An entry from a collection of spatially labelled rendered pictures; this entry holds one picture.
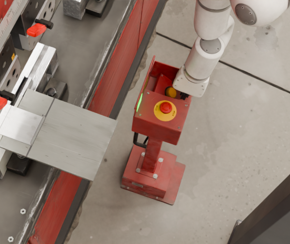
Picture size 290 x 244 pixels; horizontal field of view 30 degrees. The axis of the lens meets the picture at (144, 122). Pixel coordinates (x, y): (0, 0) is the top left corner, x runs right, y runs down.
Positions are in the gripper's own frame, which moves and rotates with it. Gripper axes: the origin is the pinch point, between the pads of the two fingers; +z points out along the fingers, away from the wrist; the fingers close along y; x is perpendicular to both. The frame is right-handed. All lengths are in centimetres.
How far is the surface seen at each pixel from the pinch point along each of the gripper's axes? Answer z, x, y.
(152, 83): 5.4, 2.1, -11.1
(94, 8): -12.6, 10.3, -36.4
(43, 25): -51, -24, -39
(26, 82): -21, -25, -44
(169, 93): 2.0, -0.9, -4.8
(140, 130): 7.0, -15.1, -9.3
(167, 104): -5.7, -9.0, -4.5
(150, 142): 31.0, -7.7, -4.1
